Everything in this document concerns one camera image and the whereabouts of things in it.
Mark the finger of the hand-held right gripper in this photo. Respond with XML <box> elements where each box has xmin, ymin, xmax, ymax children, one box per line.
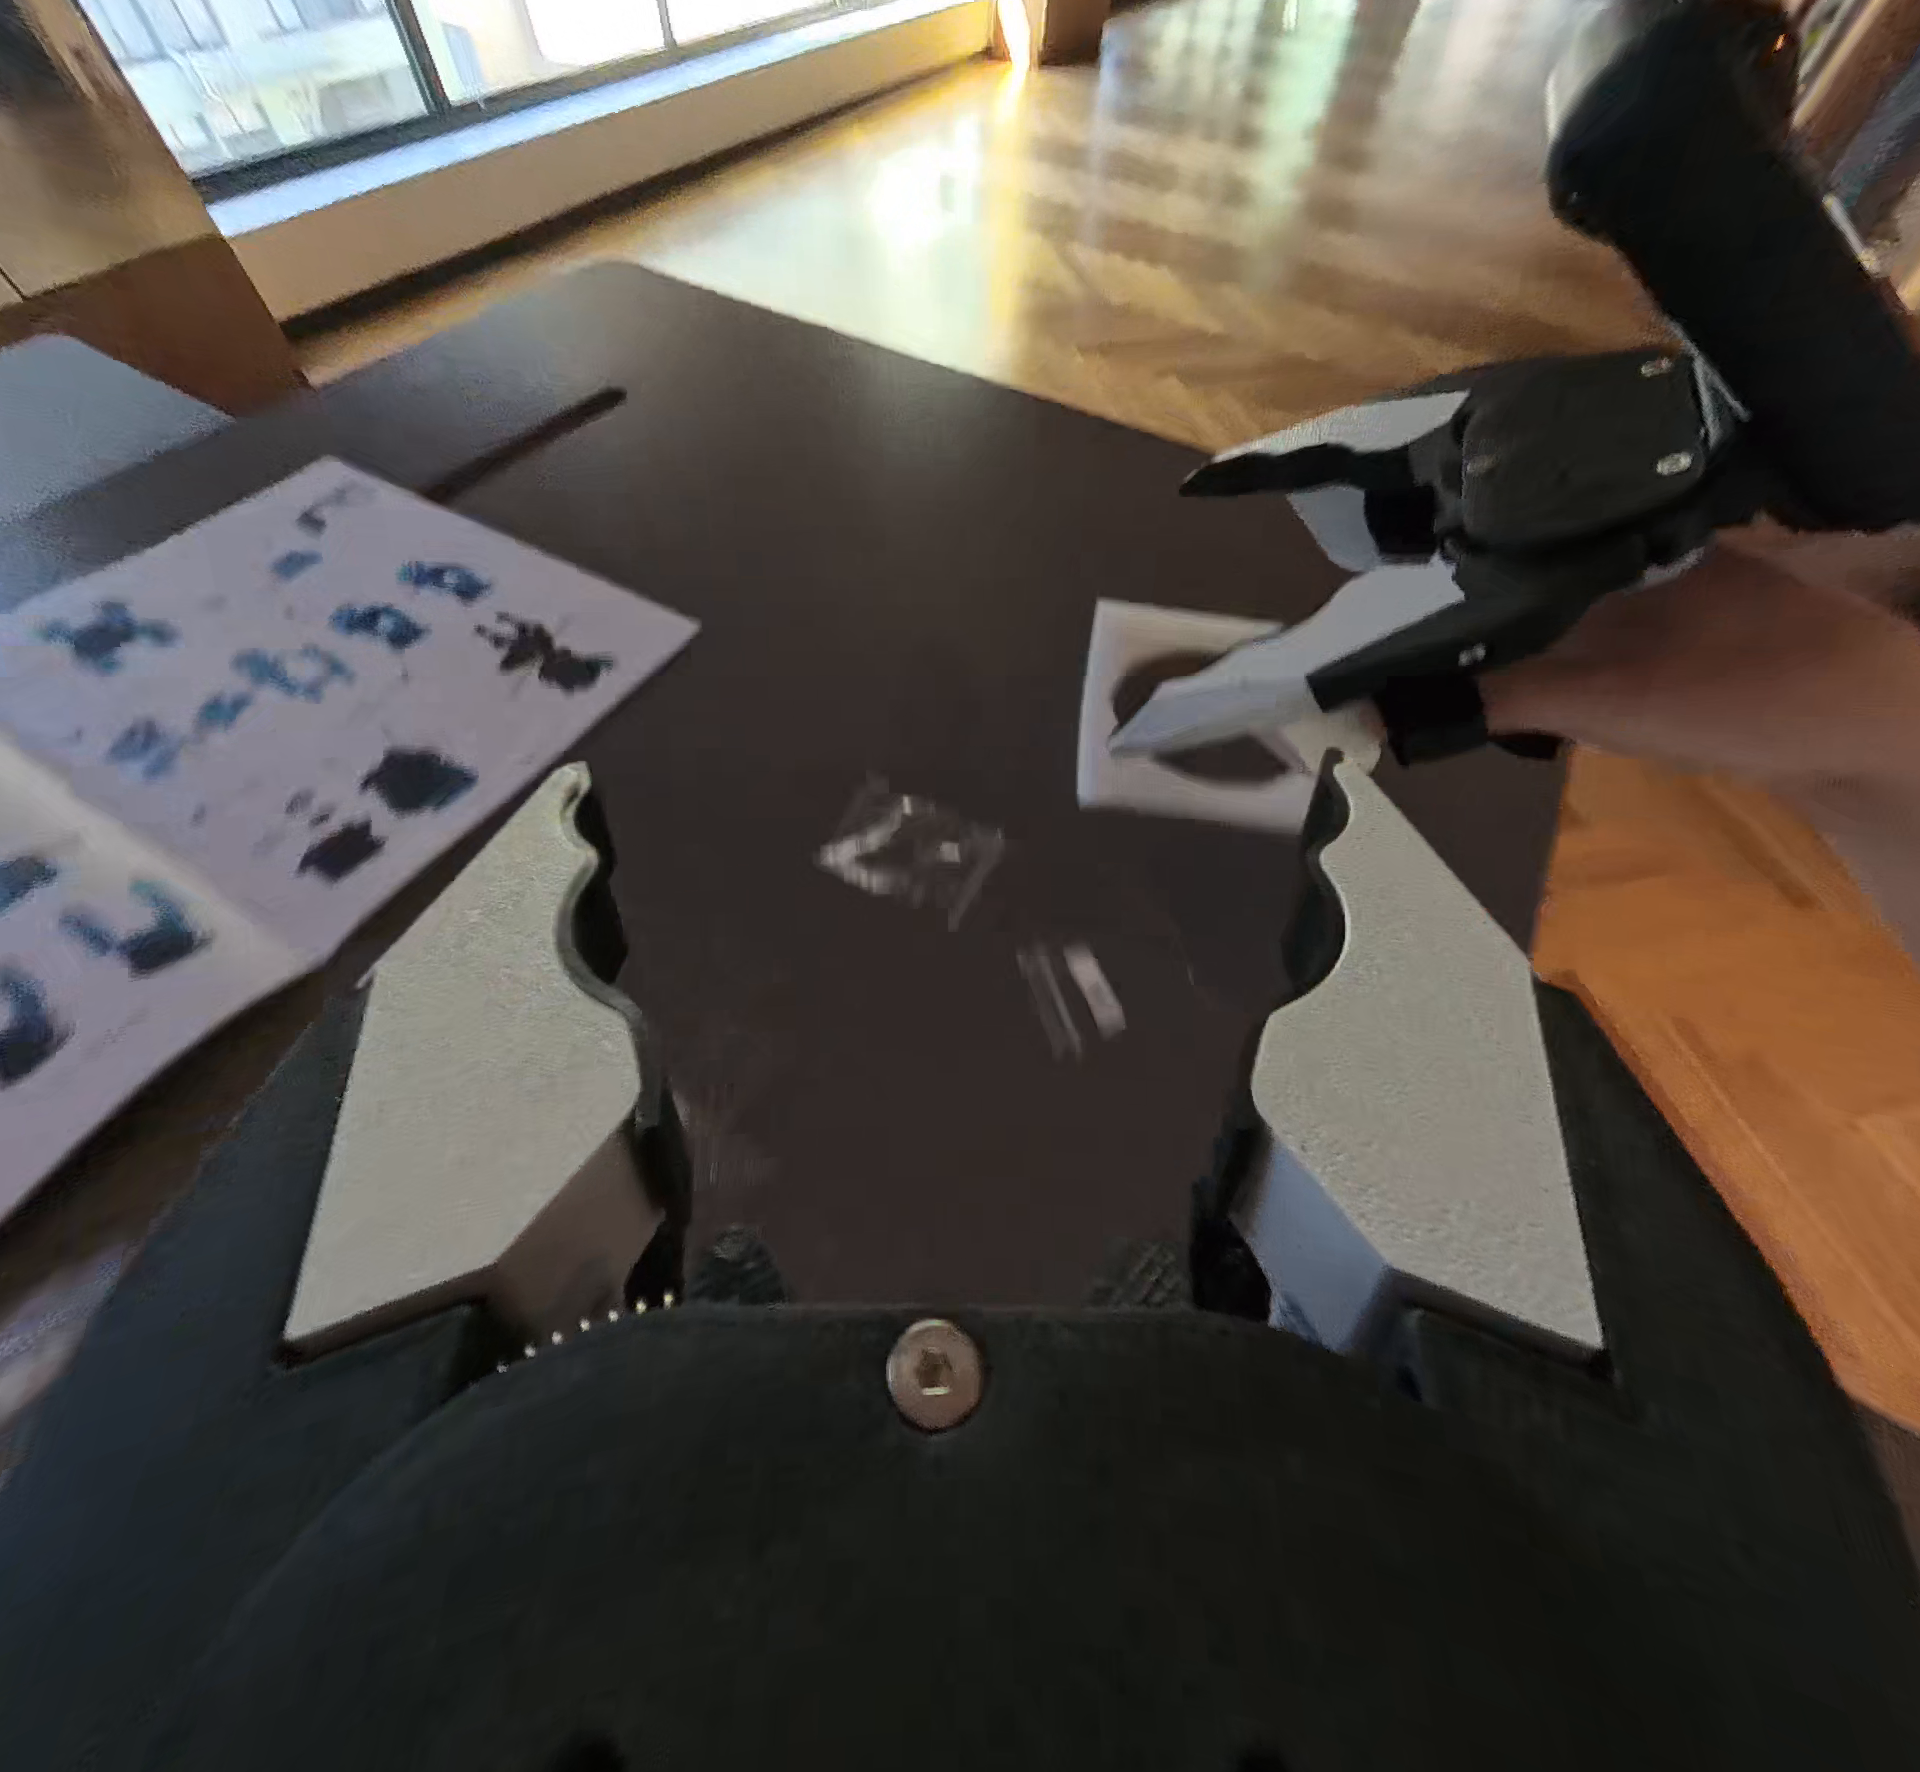
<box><xmin>1111</xmin><ymin>564</ymin><xmax>1468</xmax><ymax>772</ymax></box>
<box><xmin>1179</xmin><ymin>390</ymin><xmax>1468</xmax><ymax>575</ymax></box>

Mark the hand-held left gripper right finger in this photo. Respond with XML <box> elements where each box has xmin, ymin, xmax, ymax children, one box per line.
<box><xmin>1199</xmin><ymin>751</ymin><xmax>1607</xmax><ymax>1361</ymax></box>

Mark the blue grey neighbour desk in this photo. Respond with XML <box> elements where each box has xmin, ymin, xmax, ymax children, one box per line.
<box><xmin>0</xmin><ymin>332</ymin><xmax>229</xmax><ymax>537</ymax></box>

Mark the small clear plastic bag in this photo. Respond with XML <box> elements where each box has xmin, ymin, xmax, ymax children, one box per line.
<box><xmin>1014</xmin><ymin>941</ymin><xmax>1130</xmax><ymax>1058</ymax></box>
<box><xmin>814</xmin><ymin>780</ymin><xmax>1007</xmax><ymax>929</ymax></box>

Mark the dark grey desk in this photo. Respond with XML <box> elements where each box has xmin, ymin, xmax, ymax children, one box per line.
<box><xmin>0</xmin><ymin>261</ymin><xmax>1571</xmax><ymax>1489</ymax></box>

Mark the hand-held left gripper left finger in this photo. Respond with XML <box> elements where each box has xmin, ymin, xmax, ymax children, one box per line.
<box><xmin>280</xmin><ymin>762</ymin><xmax>673</xmax><ymax>1355</ymax></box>

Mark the white instruction booklet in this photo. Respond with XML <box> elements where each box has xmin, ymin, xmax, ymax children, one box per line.
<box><xmin>0</xmin><ymin>456</ymin><xmax>704</xmax><ymax>1222</ymax></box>

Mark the person's right hand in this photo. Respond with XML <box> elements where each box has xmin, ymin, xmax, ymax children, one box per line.
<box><xmin>1476</xmin><ymin>519</ymin><xmax>1920</xmax><ymax>814</ymax></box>

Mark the white foam piece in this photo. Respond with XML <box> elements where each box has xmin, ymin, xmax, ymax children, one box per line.
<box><xmin>1074</xmin><ymin>596</ymin><xmax>1355</xmax><ymax>837</ymax></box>

